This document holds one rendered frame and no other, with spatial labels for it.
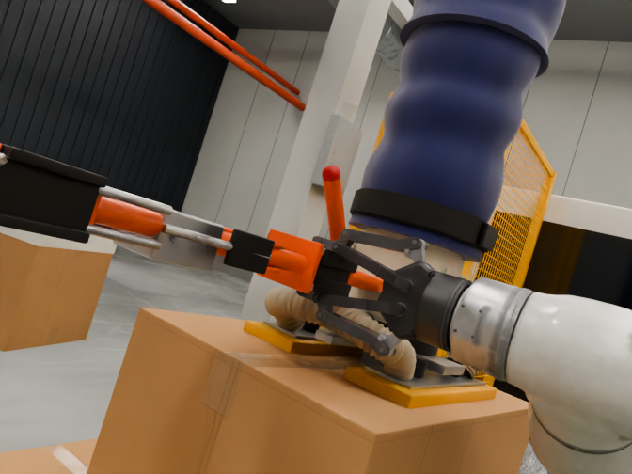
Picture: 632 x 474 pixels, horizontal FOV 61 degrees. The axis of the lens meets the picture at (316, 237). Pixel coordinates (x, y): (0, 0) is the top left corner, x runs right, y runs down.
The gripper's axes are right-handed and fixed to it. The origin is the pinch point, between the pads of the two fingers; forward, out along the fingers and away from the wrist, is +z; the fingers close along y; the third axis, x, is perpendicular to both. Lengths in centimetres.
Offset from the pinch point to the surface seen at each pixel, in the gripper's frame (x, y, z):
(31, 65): 454, -177, 1059
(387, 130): 18.6, -23.3, 5.3
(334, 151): 127, -42, 89
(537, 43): 22.6, -40.2, -12.0
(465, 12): 14.7, -40.5, -3.4
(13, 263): 38, 31, 133
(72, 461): 33, 65, 72
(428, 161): 16.0, -18.9, -4.1
